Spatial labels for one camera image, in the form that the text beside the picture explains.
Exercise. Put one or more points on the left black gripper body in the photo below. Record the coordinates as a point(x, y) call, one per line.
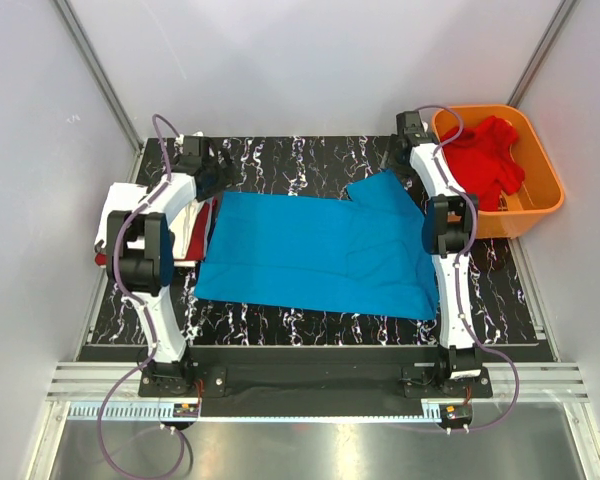
point(219, 170)

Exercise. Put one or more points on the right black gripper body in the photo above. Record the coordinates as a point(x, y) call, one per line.
point(395, 156)

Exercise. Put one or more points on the bright red t shirt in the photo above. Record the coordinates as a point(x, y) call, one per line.
point(480, 160)

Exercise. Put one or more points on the dark red t shirt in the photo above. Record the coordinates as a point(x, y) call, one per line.
point(201, 235)

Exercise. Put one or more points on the blue t shirt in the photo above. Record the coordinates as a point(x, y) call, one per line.
point(361, 255)

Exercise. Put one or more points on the orange plastic basket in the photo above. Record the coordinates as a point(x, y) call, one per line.
point(541, 193)

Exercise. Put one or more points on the white t shirt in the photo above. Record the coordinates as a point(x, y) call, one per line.
point(126, 197)

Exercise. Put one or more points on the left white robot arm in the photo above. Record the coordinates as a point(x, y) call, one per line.
point(142, 235)

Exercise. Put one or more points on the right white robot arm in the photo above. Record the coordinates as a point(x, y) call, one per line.
point(449, 231)

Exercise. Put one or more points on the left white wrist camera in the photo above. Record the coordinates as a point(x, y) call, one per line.
point(180, 139)

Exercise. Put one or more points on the right aluminium frame post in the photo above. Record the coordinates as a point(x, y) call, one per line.
point(548, 39)

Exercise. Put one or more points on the aluminium frame post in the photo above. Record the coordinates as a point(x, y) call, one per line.
point(86, 50)
point(548, 39)

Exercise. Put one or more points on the left aluminium frame post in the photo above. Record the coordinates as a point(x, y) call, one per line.
point(86, 50)

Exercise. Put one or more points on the grey slotted cable duct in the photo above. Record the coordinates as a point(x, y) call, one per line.
point(408, 412)

